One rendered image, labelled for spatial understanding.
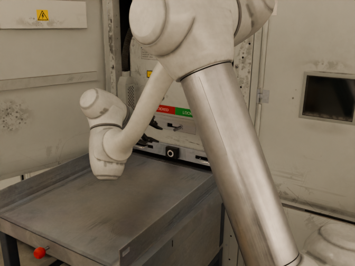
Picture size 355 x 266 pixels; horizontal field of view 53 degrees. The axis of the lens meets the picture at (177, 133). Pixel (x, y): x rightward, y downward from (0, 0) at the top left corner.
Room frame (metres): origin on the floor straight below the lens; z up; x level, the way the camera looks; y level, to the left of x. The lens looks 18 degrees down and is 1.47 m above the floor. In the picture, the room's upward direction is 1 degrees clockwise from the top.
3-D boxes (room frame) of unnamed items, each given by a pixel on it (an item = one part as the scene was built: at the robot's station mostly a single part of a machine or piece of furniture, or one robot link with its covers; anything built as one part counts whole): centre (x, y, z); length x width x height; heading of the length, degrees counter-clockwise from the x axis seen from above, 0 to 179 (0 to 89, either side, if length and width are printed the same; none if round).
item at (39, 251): (0.88, 0.39, 0.82); 0.04 x 0.03 x 0.03; 149
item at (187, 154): (1.53, 0.00, 0.89); 0.54 x 0.05 x 0.06; 59
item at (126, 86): (1.57, 0.23, 1.14); 0.08 x 0.05 x 0.17; 149
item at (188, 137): (1.52, 0.01, 1.15); 0.48 x 0.01 x 0.48; 59
